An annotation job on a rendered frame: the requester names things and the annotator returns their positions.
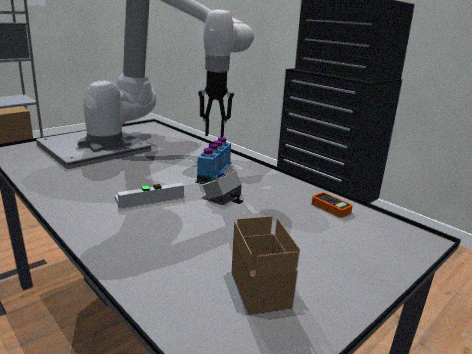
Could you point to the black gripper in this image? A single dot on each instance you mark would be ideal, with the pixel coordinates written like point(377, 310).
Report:
point(216, 90)

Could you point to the white key housing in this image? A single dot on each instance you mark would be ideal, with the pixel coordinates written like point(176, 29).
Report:
point(223, 188)

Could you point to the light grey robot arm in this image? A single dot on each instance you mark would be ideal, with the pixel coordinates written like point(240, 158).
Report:
point(106, 108)

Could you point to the brown cardboard box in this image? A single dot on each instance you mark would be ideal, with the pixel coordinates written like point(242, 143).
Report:
point(273, 286)

